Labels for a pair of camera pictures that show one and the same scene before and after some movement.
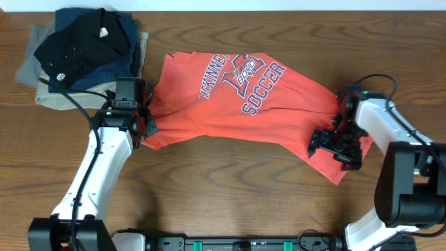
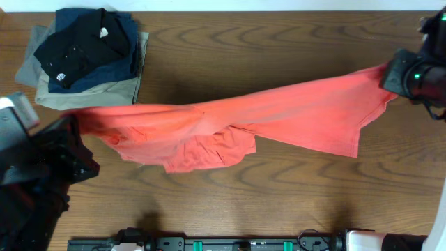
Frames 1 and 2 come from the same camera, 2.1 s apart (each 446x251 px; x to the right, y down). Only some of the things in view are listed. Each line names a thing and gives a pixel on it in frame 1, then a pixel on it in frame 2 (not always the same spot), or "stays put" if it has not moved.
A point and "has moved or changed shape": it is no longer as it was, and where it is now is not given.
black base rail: x=297 y=243 stays put
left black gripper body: x=150 y=124 -> x=49 y=180
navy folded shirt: x=118 y=67 stays put
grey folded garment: x=28 y=74 stays put
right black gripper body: x=345 y=140 -> x=408 y=79
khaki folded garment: x=90 y=99 stays put
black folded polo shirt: x=101 y=36 stays put
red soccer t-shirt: x=252 y=96 has moved or changed shape
